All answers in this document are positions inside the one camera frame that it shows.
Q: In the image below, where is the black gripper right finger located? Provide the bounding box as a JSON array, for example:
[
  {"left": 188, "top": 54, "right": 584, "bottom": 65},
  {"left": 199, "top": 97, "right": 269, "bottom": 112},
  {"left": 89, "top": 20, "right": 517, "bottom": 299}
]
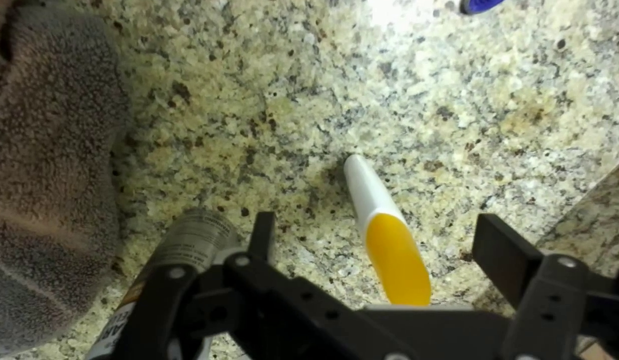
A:
[{"left": 471, "top": 211, "right": 619, "bottom": 360}]

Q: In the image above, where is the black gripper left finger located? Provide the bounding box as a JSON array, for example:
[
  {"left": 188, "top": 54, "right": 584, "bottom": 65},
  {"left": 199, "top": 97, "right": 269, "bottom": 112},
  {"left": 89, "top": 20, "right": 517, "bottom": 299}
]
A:
[{"left": 107, "top": 210, "right": 392, "bottom": 360}]

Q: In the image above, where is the yellow white marker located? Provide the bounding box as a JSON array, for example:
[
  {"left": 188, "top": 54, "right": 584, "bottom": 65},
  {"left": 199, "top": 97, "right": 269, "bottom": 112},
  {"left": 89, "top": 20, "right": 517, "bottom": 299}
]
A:
[{"left": 341, "top": 152, "right": 435, "bottom": 310}]

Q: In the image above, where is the grey brown bath towel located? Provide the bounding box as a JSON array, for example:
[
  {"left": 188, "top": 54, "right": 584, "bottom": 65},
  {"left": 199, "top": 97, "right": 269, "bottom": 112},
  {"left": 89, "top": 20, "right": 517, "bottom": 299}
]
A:
[{"left": 0, "top": 0, "right": 134, "bottom": 355}]

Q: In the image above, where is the blue razor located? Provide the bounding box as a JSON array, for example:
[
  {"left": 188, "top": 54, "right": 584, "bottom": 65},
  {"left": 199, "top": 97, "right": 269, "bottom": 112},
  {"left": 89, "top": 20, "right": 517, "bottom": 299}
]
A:
[{"left": 460, "top": 0, "right": 507, "bottom": 15}]

